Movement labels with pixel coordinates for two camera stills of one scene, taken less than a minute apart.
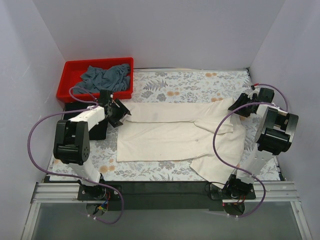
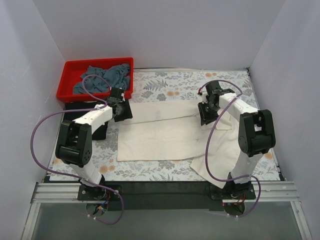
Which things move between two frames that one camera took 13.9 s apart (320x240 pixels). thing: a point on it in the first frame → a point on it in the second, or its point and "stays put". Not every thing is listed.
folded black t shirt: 98,132 stays put
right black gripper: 244,105 → 205,115
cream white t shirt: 184,132 stays put
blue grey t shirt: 115,78 stays put
